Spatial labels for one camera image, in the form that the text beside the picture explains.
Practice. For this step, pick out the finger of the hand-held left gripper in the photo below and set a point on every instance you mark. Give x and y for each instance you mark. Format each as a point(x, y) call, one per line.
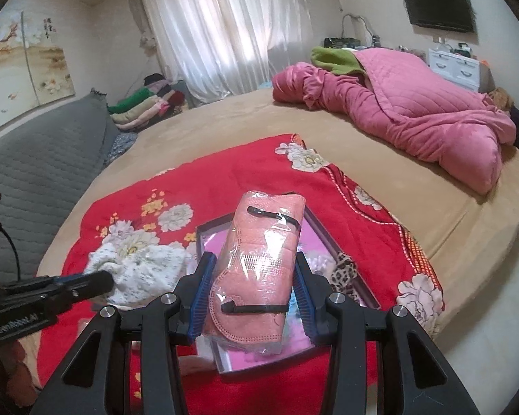
point(67, 281)
point(95, 285)

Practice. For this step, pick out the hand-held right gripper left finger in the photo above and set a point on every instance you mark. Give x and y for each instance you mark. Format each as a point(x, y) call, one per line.
point(201, 298)

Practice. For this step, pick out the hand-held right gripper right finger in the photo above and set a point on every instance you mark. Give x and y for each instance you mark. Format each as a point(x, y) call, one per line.
point(307, 298)

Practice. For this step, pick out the leopard print cloth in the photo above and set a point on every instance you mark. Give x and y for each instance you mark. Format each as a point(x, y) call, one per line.
point(344, 274)

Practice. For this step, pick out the white floral cloth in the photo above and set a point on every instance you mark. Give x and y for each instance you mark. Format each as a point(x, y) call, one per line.
point(147, 268)

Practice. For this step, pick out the grey box tray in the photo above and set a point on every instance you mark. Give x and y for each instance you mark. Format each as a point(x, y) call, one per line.
point(200, 240)

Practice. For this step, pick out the pink face mask pack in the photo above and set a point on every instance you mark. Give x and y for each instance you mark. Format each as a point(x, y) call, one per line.
point(251, 246)

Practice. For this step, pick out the grey quilted cover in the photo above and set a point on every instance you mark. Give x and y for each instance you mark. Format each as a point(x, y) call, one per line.
point(47, 160)

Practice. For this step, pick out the red floral blanket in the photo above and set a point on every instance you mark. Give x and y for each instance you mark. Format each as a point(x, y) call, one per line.
point(225, 160)

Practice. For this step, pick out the tan bed sheet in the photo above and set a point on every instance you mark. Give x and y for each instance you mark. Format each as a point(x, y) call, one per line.
point(415, 207)

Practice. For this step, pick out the blue patterned cloth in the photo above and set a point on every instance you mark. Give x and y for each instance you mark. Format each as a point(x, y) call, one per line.
point(121, 145)

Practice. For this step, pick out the pile of folded clothes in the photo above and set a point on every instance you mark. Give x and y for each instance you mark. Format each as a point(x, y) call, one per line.
point(142, 108)

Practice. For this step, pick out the pink quilt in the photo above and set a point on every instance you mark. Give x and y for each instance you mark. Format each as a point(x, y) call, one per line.
point(415, 108)

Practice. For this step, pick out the green blanket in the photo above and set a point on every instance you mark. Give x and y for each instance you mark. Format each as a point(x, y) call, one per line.
point(333, 62)

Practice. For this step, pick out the white sheer curtain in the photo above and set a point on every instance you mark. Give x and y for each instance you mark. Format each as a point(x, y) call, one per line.
point(220, 30)

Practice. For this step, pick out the white drawer cabinet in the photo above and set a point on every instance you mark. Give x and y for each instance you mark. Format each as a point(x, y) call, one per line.
point(454, 69)

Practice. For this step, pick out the floral wall painting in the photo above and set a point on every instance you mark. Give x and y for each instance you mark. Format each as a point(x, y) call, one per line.
point(26, 73)

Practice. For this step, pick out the black wall television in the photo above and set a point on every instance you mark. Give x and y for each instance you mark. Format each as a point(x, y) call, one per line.
point(439, 6)

